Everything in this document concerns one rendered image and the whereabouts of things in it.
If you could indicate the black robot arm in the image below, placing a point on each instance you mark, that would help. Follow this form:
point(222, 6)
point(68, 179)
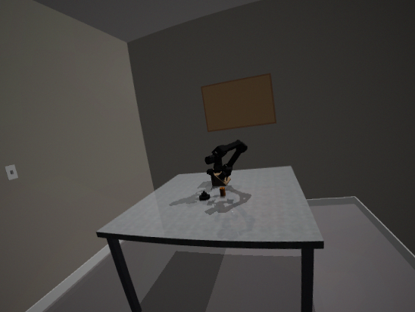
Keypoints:
point(221, 151)

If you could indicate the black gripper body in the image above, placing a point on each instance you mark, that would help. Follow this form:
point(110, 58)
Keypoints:
point(228, 169)

